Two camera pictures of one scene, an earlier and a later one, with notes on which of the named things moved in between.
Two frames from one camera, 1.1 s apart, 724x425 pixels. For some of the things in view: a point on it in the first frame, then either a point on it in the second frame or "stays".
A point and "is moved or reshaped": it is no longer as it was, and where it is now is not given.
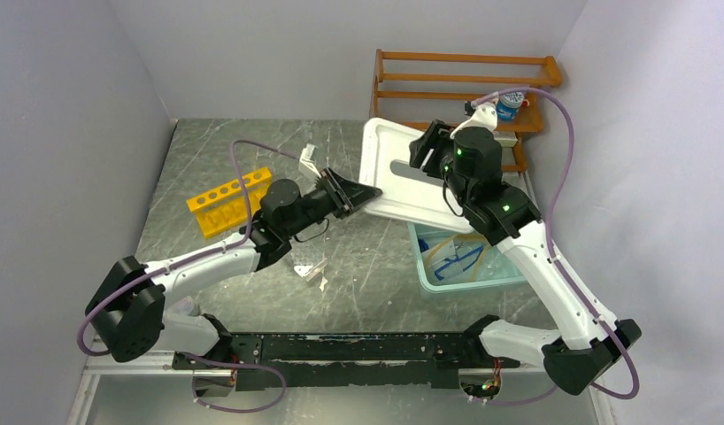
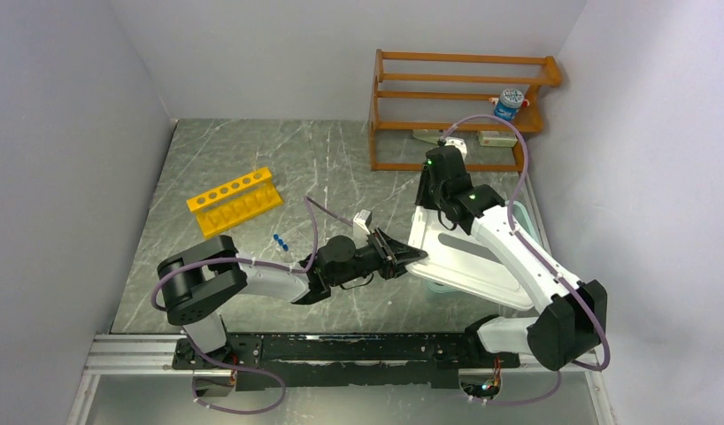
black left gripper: (352, 194) to (393, 254)
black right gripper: (435, 136) to (422, 197)
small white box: (506, 138) stays
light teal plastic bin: (429, 282) is moved or reshaped
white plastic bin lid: (409, 195) to (468, 260)
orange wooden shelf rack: (531, 121) stays
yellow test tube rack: (222, 210) stays
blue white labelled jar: (508, 106) stays
